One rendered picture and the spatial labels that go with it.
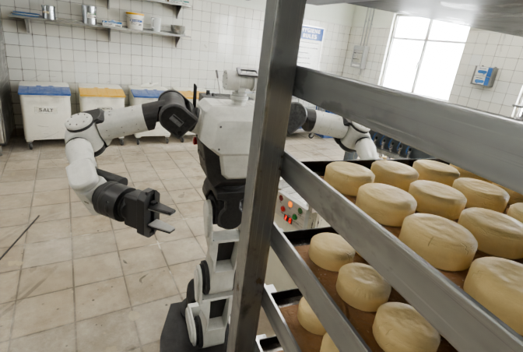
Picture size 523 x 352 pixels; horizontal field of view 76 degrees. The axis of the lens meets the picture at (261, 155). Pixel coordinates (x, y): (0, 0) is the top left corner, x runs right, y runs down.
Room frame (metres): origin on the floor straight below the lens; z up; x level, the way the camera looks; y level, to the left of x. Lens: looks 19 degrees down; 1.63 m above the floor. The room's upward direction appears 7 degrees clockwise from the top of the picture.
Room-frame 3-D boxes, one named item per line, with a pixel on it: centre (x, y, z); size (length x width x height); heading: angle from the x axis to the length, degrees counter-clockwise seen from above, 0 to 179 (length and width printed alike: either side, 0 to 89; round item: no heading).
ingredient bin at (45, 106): (4.17, 2.85, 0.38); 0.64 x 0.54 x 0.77; 34
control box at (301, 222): (1.63, -0.20, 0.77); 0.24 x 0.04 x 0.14; 38
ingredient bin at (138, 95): (4.85, 1.74, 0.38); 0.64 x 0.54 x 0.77; 31
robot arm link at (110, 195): (0.73, 0.30, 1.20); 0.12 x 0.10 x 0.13; 69
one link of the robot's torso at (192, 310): (1.29, 0.16, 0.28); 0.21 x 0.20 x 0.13; 23
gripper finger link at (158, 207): (0.69, 0.22, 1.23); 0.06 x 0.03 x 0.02; 69
